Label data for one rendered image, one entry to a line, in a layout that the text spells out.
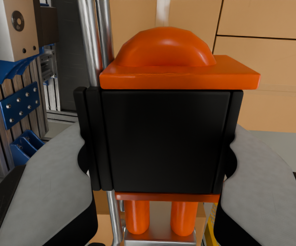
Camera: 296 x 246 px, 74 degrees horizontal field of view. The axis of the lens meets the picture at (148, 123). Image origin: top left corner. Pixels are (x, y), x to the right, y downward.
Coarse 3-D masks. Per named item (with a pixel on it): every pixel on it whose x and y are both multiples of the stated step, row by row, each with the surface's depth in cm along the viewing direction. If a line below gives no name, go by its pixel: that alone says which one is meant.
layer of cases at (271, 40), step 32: (128, 0) 69; (160, 0) 69; (192, 0) 69; (224, 0) 68; (256, 0) 68; (288, 0) 67; (128, 32) 74; (192, 32) 73; (224, 32) 73; (256, 32) 73; (288, 32) 72; (256, 64) 78; (288, 64) 78; (256, 96) 84; (288, 96) 84; (256, 128) 92; (288, 128) 91
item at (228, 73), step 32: (224, 64) 10; (128, 96) 9; (160, 96) 9; (192, 96) 9; (224, 96) 9; (128, 128) 10; (160, 128) 10; (192, 128) 10; (224, 128) 10; (128, 160) 11; (160, 160) 11; (192, 160) 11; (224, 160) 11; (128, 192) 13; (160, 192) 13; (192, 192) 12
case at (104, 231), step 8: (96, 192) 71; (104, 192) 71; (96, 200) 68; (104, 200) 68; (96, 208) 65; (104, 208) 65; (200, 208) 65; (104, 216) 64; (200, 216) 62; (104, 224) 66; (200, 224) 64; (104, 232) 68; (200, 232) 66; (96, 240) 70; (104, 240) 70; (112, 240) 70; (200, 240) 68
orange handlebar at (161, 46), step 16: (144, 32) 10; (160, 32) 10; (176, 32) 10; (128, 48) 10; (144, 48) 10; (160, 48) 10; (176, 48) 10; (192, 48) 10; (208, 48) 10; (128, 64) 10; (144, 64) 10; (160, 64) 10; (176, 64) 10; (192, 64) 10; (208, 64) 10; (128, 208) 16; (144, 208) 16; (176, 208) 16; (192, 208) 15; (128, 224) 17; (144, 224) 17; (176, 224) 16; (192, 224) 16
